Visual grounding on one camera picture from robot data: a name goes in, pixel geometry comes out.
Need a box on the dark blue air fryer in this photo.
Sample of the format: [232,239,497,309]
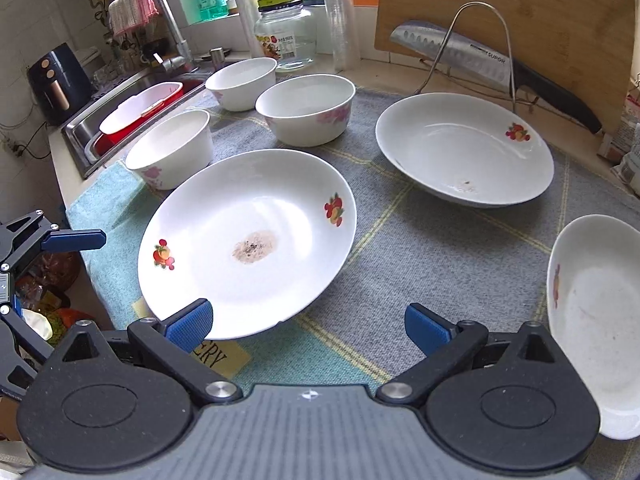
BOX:
[26,42,93,126]

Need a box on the glass jar with green lid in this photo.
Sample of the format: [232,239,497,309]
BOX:
[254,0,318,72]

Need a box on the steel faucet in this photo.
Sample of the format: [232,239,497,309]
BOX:
[142,0,201,73]

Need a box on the wall power socket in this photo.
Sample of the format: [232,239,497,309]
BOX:
[0,132,31,158]

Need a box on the red wash basin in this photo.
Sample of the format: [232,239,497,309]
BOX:
[92,80,206,158]

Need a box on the white plastic tray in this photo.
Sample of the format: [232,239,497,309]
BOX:
[99,81,184,134]

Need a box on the stack of white plates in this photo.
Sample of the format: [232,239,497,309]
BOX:
[137,149,357,341]

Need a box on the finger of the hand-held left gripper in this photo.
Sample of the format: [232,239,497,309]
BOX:
[0,211,107,281]
[0,305,53,398]

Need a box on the white fruit print plate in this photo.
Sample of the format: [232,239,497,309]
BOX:
[375,92,555,209]
[546,214,640,441]

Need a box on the steel kitchen knife black handle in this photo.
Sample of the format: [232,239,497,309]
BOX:
[390,21,603,135]

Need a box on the metal wire rack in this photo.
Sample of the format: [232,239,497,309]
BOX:
[414,2,538,116]

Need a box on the stainless steel sink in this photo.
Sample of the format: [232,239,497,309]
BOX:
[61,67,213,178]

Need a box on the white floral bowl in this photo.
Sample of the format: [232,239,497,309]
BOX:
[205,57,278,112]
[255,74,357,147]
[125,109,215,191]

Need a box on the pink dish cloth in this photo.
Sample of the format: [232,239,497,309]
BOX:
[108,0,160,37]

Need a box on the bamboo cutting board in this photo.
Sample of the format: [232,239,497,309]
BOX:
[374,0,633,133]

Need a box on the white snack bag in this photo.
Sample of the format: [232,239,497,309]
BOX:
[597,105,640,191]

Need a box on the grey and teal checked mat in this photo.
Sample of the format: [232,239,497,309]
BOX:
[65,72,640,480]

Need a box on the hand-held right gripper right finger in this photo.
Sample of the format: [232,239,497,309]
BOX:
[376,303,571,403]

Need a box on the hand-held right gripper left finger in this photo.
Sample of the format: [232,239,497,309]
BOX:
[50,298,242,407]

